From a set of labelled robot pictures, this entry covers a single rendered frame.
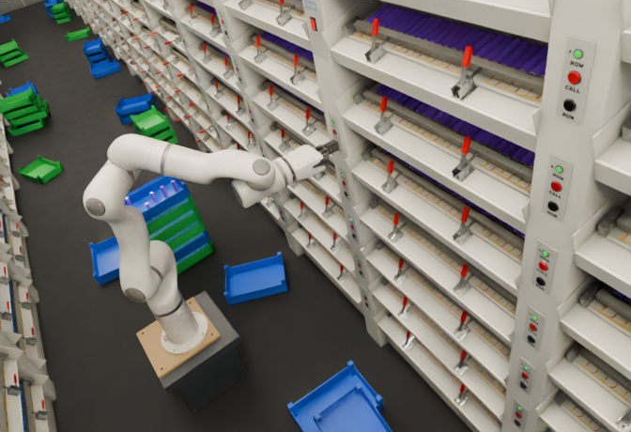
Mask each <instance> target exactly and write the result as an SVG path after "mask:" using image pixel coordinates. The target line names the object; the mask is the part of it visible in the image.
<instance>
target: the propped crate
mask: <svg viewBox="0 0 631 432"><path fill-rule="evenodd" d="M314 421H315V423H316V425H317V426H318V428H319V430H320V431H321V432H392V430H391V429H390V427H389V426H388V424H387V423H386V422H385V420H384V419H383V417H382V416H381V414H380V413H379V411H378V410H377V408H376V407H375V405H374V404H373V402H372V401H371V400H370V398H369V397H368V395H367V394H366V392H365V391H364V389H363V388H362V385H361V384H360V383H359V382H358V383H357V384H356V385H355V387H354V388H352V389H351V390H349V391H348V392H347V393H345V394H344V395H342V396H341V397H339V398H338V399H337V400H335V401H334V402H333V403H331V404H330V405H328V406H327V407H326V408H324V409H323V410H321V411H320V412H317V413H316V414H314Z"/></svg>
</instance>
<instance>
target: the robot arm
mask: <svg viewBox="0 0 631 432"><path fill-rule="evenodd" d="M337 150H339V146H338V142H337V141H336V140H334V139H333V140H331V141H329V142H328V143H326V144H324V146H323V145H319V146H317V147H314V146H312V145H309V146H308V145H304V146H301V147H298V148H296V149H294V150H293V151H291V152H289V153H288V154H286V155H285V156H283V157H282V158H278V159H275V160H274V161H272V162H271V161H270V160H268V159H266V158H264V157H262V156H259V155H255V154H253V153H249V152H246V151H241V150H236V149H224V150H220V151H217V152H214V153H210V154H208V153H204V152H200V151H197V150H193V149H190V148H186V147H181V146H178V145H174V144H170V143H167V142H164V141H160V140H157V139H153V138H149V137H146V136H143V135H138V134H125V135H122V136H120V137H118V138H116V139H115V140H114V141H113V143H112V144H111V145H110V147H109V149H108V151H107V156H108V161H107V162H106V164H104V165H103V167H102V168H101V169H100V171H99V172H98V173H97V174H96V176H95V177H94V178H93V179H92V181H91V182H90V183H89V185H88V186H87V188H86V189H85V193H84V198H83V201H84V206H85V210H86V212H87V213H88V214H89V215H90V216H92V217H93V218H95V219H99V220H103V221H105V222H107V223H108V224H109V225H110V226H111V227H112V229H113V231H114V234H115V237H116V240H117V242H118V246H119V276H120V284H121V288H122V291H123V293H124V294H125V295H126V297H127V298H129V299H130V300H131V301H136V302H144V301H146V302H147V305H148V307H149V309H150V310H151V312H152V313H153V315H154V317H156V319H157V320H158V322H159V323H160V325H161V326H162V328H163V331H162V337H161V342H162V346H163V348H164V349H165V350H166V351H167V352H169V353H172V354H183V353H186V352H189V351H191V350H193V349H194V348H196V347H197V346H199V345H200V344H201V343H202V341H203V340H204V339H205V337H206V335H207V333H208V321H207V319H206V318H205V317H204V316H203V315H202V314H200V313H197V312H192V311H191V309H190V308H189V306H188V304H187V302H185V300H184V298H183V296H182V295H181V293H180V291H179V289H178V288H177V263H176V259H175V256H174V253H173V251H172V250H171V248H170V247H169V246H168V245H167V244H166V243H164V242H162V241H159V240H152V241H150V239H149V233H148V229H147V226H146V221H145V218H144V216H143V214H142V212H141V211H140V210H139V209H138V208H136V207H133V206H125V198H126V195H127V193H128V192H129V190H130V189H131V187H132V185H133V184H134V182H135V181H136V179H137V178H138V177H139V175H140V174H141V172H142V170H147V171H150V172H153V173H157V174H161V175H165V176H168V177H174V178H178V179H182V180H186V181H190V182H193V183H197V184H202V185H208V184H211V183H212V182H214V181H215V179H216V178H221V177H230V178H236V179H235V180H233V181H232V183H231V185H232V189H233V192H234V194H235V196H236V198H237V199H238V201H239V203H240V204H241V205H242V206H243V207H244V208H248V207H250V206H251V205H253V204H255V203H257V202H259V201H261V200H263V199H265V198H267V197H268V196H270V195H272V194H274V193H277V192H279V191H280V190H282V189H283V188H285V187H287V186H289V185H291V184H293V181H295V180H296V181H298V180H302V179H305V178H308V177H311V176H313V175H315V174H317V173H319V172H321V171H323V170H325V169H326V166H325V165H324V164H326V163H329V162H330V159H329V155H331V154H332V153H334V152H335V151H337Z"/></svg>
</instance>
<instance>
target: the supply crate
mask: <svg viewBox="0 0 631 432"><path fill-rule="evenodd" d="M172 180H174V181H175V182H176V185H177V187H178V189H179V191H178V192H176V191H175V189H174V186H173V184H172V182H171V181H172ZM161 186H164V189H165V190H166V192H167V194H168V196H167V197H165V196H164V194H163V192H162V189H161ZM150 192H154V194H155V196H156V198H157V200H158V202H157V203H154V201H153V199H152V197H151V195H150ZM189 196H191V194H190V192H189V189H188V187H187V185H186V183H185V182H181V181H180V180H179V179H178V178H174V177H168V176H164V177H161V178H160V179H158V180H156V181H154V182H152V183H150V184H149V185H147V186H145V187H144V188H142V189H140V190H139V191H137V192H135V193H132V194H131V195H129V196H127V197H129V199H130V200H131V203H132V205H133V206H134V207H136V208H138V209H139V210H140V211H141V212H142V214H143V216H144V218H145V221H148V220H150V219H151V218H153V217H155V216H156V215H158V214H160V213H162V212H163V211H165V210H167V209H169V208H170V207H172V206H173V205H175V204H177V203H179V202H180V201H182V200H184V199H186V198H187V197H189ZM146 202H148V203H149V205H150V206H151V208H149V209H147V207H146V205H145V203H146Z"/></svg>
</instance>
